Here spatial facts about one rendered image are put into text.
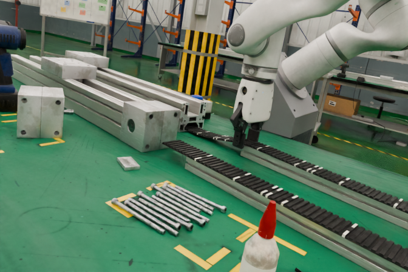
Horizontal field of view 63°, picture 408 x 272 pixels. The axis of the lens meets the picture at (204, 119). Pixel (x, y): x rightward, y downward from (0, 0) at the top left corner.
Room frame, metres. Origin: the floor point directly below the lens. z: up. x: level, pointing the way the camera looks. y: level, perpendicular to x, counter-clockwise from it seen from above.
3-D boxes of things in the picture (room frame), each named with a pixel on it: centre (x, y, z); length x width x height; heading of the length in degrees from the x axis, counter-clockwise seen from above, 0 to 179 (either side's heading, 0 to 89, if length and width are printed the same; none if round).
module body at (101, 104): (1.06, 0.46, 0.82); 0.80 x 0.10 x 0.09; 48
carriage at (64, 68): (1.06, 0.46, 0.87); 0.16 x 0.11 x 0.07; 48
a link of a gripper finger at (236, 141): (0.78, -0.09, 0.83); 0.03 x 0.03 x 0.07; 48
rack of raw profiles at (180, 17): (11.10, 2.71, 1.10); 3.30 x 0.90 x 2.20; 55
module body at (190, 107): (1.20, 0.33, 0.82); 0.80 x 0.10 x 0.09; 48
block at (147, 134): (0.77, 0.12, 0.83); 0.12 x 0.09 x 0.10; 138
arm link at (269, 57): (0.80, -0.11, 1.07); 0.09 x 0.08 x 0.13; 139
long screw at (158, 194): (0.48, 0.01, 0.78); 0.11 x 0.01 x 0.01; 57
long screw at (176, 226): (0.45, 0.05, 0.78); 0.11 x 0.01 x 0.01; 56
